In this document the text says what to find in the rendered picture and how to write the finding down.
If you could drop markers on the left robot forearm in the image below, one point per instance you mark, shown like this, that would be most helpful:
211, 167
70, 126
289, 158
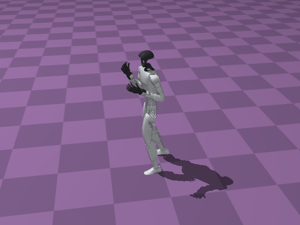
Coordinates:
152, 96

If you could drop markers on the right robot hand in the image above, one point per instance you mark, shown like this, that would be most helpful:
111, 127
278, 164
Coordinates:
126, 70

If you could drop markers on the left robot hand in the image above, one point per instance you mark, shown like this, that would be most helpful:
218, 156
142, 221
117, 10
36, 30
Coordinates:
134, 89

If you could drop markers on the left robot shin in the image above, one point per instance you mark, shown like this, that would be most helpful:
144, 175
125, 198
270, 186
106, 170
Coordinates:
152, 152

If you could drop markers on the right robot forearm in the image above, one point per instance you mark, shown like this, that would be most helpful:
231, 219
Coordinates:
133, 80

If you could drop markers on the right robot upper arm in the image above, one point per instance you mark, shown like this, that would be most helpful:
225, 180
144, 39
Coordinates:
139, 84

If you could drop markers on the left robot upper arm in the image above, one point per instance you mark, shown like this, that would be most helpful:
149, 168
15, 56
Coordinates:
154, 79

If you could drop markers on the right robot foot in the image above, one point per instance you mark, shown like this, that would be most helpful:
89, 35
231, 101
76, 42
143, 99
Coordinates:
166, 151

